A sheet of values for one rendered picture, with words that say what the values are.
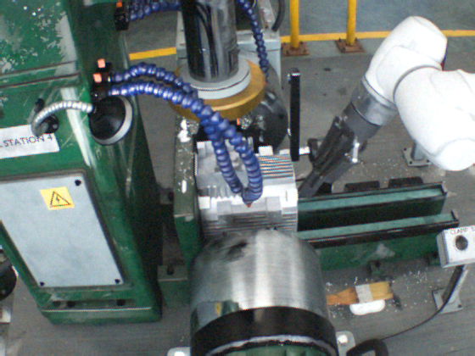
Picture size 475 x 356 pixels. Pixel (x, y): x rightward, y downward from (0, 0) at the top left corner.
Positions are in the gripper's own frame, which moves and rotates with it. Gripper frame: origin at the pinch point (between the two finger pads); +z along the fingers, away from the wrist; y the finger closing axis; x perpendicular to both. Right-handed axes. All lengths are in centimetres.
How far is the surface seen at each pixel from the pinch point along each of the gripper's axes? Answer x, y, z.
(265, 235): -12.6, 16.9, 0.4
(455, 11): 216, -292, 3
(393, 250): 31.4, 1.1, 11.1
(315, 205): 12.3, -10.4, 14.3
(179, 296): -13.8, 7.7, 37.2
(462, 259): 27.5, 20.4, -9.8
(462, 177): 61, -25, 0
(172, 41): 11, -261, 121
